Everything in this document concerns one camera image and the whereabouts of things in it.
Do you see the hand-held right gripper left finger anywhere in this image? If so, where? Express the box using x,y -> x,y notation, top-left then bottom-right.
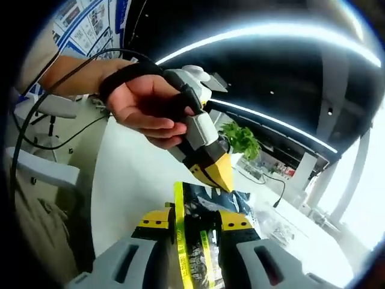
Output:
64,203 -> 181,289

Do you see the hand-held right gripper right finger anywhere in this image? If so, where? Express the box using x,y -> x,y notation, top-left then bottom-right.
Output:
218,210 -> 327,289

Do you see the stack of sheet goods packets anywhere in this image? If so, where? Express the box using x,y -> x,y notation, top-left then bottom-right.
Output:
251,201 -> 298,249

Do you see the black yellow-striped sheet goods packet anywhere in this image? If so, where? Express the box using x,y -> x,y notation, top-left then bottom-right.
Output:
173,180 -> 257,289

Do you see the person's left hand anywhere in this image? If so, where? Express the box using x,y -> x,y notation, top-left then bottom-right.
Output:
106,73 -> 196,151

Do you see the ceiling air vent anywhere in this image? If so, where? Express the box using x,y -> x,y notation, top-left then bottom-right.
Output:
206,71 -> 229,93

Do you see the green potted plant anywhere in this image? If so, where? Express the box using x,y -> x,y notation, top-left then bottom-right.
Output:
219,122 -> 262,162

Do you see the white table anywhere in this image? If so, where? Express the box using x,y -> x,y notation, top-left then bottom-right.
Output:
91,116 -> 354,288

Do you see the long ceiling light strip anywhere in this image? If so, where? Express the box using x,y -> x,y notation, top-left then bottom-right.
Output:
207,101 -> 339,154
155,22 -> 382,69

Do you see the person's beige clothing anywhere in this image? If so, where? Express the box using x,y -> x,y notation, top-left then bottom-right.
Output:
8,39 -> 97,289

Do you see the white square pillar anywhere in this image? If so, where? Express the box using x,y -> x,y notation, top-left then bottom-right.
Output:
296,152 -> 319,189

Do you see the grey office chair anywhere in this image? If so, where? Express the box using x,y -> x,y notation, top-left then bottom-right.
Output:
5,146 -> 81,192
32,93 -> 100,157

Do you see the black gooseneck cable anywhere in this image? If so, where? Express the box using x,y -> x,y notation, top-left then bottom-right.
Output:
260,171 -> 286,208

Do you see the black wrist strap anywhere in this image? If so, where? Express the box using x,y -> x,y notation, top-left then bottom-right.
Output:
98,62 -> 165,105

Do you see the blue white wall poster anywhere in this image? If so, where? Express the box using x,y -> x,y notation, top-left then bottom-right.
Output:
52,0 -> 130,60

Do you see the thin black cable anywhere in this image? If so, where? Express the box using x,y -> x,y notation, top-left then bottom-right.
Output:
11,111 -> 111,151

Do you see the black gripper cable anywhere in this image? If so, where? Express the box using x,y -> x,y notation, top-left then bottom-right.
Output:
8,48 -> 165,211

